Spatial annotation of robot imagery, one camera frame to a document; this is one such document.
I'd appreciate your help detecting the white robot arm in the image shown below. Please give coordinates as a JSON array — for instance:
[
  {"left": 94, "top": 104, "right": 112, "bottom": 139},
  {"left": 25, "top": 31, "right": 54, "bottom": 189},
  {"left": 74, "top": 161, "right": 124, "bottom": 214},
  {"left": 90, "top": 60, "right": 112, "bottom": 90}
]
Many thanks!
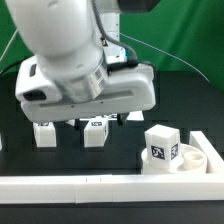
[{"left": 5, "top": 0, "right": 161, "bottom": 123}]

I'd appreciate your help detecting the white L-shaped fence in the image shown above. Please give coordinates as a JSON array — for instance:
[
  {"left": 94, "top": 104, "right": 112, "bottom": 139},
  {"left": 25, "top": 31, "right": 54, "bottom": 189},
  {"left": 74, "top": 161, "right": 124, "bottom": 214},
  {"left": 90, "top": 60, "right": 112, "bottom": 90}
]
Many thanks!
[{"left": 0, "top": 131, "right": 224, "bottom": 204}]

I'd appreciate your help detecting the white block at left edge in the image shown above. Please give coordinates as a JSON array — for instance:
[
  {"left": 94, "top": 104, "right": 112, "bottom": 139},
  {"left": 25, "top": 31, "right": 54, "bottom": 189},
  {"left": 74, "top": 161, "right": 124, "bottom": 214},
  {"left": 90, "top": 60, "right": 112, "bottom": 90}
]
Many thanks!
[{"left": 0, "top": 133, "right": 3, "bottom": 151}]

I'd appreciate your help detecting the white round stool seat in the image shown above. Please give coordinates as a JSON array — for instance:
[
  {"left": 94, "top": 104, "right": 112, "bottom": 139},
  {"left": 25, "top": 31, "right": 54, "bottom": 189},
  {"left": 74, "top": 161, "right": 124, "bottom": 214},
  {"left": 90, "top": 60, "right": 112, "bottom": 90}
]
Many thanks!
[{"left": 141, "top": 144, "right": 207, "bottom": 175}]

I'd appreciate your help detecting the white marker tag sheet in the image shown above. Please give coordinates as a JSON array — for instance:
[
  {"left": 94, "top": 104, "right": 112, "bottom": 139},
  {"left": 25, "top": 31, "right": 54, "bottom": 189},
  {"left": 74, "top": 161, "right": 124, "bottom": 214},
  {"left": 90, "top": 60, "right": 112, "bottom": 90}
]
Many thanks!
[{"left": 65, "top": 111, "right": 144, "bottom": 126}]

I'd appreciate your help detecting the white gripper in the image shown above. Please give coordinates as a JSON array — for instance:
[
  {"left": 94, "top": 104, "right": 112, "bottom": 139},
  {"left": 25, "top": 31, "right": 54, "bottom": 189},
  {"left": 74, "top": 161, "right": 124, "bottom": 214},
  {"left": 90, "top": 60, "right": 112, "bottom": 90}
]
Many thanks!
[{"left": 15, "top": 57, "right": 156, "bottom": 130}]

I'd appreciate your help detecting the black cable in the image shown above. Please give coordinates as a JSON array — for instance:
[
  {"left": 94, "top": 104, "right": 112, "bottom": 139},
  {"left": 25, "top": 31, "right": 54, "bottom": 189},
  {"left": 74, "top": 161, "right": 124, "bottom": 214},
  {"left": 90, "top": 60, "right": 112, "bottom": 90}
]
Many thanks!
[{"left": 0, "top": 0, "right": 156, "bottom": 76}]

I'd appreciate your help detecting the thin white rod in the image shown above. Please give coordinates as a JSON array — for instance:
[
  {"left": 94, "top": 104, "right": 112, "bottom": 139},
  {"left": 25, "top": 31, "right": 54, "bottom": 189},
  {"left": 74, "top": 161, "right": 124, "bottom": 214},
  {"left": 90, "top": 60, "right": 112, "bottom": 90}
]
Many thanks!
[{"left": 0, "top": 29, "right": 18, "bottom": 63}]

